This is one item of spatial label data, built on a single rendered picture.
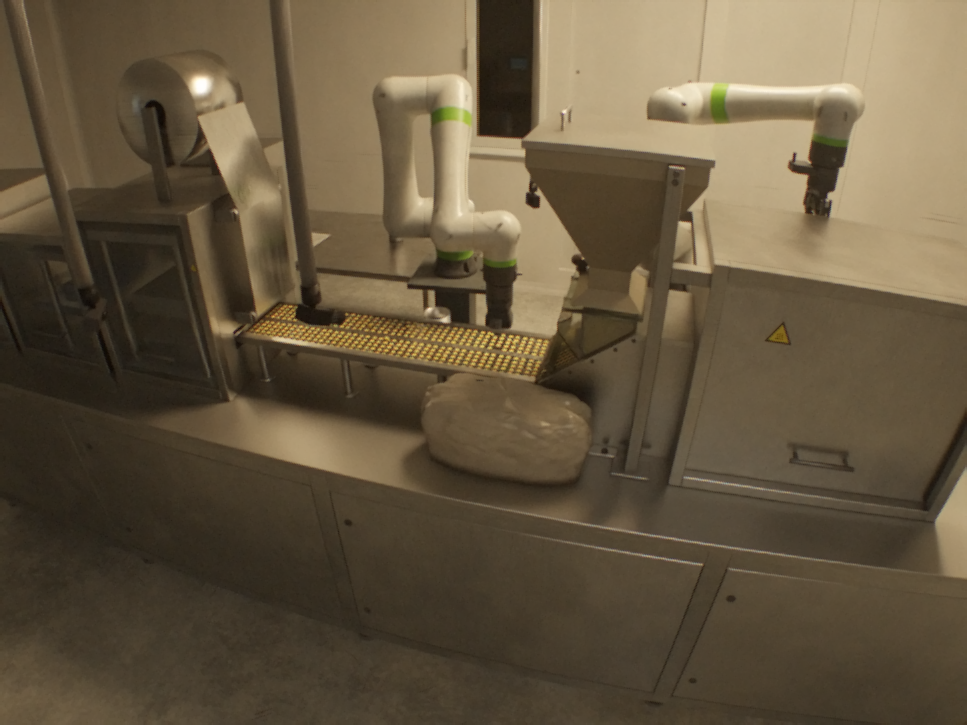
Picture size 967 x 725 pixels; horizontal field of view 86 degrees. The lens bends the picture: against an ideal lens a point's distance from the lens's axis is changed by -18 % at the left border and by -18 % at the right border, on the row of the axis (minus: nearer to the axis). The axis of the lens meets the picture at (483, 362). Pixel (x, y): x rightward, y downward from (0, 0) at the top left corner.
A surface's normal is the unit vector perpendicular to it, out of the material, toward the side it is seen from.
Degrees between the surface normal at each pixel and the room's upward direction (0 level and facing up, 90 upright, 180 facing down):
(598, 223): 114
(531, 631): 90
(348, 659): 0
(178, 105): 90
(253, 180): 72
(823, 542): 0
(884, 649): 90
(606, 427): 90
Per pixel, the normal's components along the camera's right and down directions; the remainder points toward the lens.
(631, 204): -0.25, 0.81
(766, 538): 0.00, -0.84
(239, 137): 0.91, -0.13
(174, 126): -0.27, 0.51
